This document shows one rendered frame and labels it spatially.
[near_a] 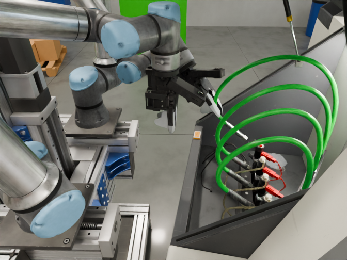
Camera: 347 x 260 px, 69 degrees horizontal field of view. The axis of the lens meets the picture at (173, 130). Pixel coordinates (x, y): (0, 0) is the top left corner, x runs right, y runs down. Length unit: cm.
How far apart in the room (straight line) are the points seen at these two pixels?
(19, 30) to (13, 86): 33
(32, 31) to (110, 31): 15
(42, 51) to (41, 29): 426
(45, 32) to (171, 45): 27
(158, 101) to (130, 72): 19
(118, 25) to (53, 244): 57
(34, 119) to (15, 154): 39
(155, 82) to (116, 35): 20
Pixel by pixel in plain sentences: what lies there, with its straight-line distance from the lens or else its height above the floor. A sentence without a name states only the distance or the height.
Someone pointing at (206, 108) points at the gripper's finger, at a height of 122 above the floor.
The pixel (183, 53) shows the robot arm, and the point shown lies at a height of 138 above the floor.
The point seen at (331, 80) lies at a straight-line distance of 86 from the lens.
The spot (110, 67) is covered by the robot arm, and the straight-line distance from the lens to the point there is 114.
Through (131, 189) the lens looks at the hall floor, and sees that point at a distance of 226.
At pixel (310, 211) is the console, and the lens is 57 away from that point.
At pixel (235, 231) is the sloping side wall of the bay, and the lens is 71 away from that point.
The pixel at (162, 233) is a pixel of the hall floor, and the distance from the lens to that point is 198.
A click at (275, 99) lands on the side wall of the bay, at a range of 121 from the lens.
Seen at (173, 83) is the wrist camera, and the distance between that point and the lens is 68.
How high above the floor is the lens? 167
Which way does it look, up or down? 35 degrees down
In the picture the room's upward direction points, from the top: straight up
